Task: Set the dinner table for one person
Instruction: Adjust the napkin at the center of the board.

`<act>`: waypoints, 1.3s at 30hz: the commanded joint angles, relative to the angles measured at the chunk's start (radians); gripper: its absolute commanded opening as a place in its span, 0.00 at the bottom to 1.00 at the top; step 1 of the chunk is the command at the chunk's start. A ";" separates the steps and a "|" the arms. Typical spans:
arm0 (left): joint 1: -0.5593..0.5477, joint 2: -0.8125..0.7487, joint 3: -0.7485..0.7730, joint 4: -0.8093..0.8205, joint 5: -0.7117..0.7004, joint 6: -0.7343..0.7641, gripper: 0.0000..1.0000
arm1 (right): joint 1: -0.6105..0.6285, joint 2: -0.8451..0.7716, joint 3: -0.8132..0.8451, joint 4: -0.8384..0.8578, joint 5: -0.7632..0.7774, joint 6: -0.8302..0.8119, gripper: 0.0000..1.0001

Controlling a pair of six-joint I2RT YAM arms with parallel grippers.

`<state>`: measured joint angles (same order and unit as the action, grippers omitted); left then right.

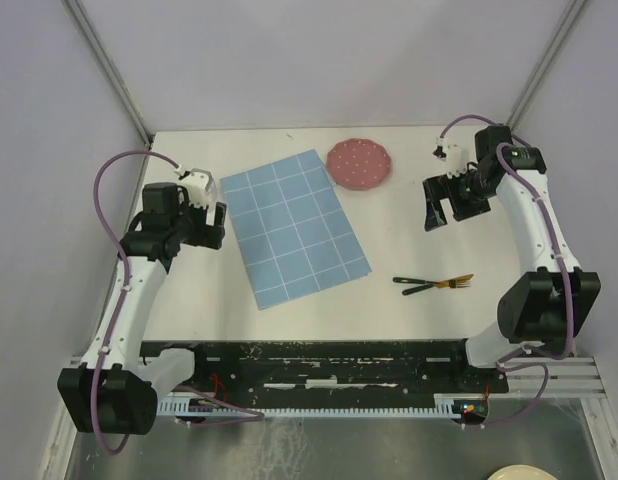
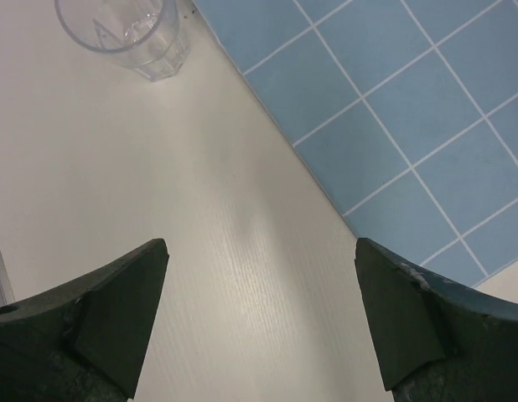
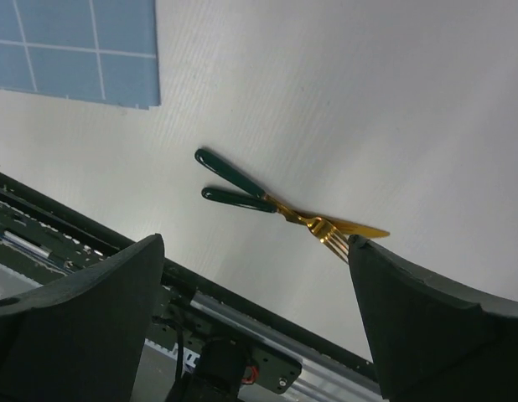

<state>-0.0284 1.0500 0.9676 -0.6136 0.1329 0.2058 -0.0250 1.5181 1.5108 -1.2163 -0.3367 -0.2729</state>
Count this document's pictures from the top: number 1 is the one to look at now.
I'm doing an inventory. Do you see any light blue cable duct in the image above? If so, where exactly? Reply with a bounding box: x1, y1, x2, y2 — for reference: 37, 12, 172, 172
157, 393, 460, 420

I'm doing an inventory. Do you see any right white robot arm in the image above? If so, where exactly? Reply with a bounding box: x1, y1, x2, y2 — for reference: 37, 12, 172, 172
423, 122, 601, 391

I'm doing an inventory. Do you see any aluminium frame post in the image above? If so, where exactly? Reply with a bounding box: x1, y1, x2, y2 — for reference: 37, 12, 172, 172
506, 0, 590, 130
61, 0, 154, 147

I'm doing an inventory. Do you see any green handled gold fork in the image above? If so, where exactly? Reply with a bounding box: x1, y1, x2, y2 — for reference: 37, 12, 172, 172
402, 280, 470, 296

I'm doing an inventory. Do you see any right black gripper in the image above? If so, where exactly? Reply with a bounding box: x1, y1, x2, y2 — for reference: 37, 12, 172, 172
421, 169, 493, 231

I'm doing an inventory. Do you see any green handled gold knife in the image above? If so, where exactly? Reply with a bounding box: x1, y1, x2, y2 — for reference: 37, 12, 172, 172
392, 274, 474, 286

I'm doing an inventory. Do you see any blue checked cloth placemat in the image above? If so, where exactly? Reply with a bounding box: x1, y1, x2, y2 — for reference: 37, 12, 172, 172
220, 150, 371, 310

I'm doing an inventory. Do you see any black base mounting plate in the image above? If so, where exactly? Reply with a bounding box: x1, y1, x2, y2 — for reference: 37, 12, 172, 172
141, 340, 509, 408

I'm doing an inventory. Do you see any pink dotted plate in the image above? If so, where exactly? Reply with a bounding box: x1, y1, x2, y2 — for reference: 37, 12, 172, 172
326, 138, 392, 191

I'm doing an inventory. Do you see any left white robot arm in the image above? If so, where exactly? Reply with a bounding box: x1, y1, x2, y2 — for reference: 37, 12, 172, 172
57, 171, 226, 435

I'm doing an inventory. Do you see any clear plastic cup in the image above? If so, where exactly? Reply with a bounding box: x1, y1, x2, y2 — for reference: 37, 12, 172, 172
204, 175, 220, 211

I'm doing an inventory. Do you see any left aluminium frame post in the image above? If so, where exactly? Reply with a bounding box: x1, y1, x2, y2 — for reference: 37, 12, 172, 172
61, 0, 154, 147

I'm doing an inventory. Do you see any right aluminium frame post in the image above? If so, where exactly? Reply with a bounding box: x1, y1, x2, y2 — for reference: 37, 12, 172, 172
506, 0, 590, 130

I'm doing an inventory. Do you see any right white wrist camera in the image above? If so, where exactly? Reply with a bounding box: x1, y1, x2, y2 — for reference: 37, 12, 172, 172
433, 137, 470, 178

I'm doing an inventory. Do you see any cream plate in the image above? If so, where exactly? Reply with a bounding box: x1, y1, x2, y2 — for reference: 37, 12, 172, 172
488, 464, 557, 480

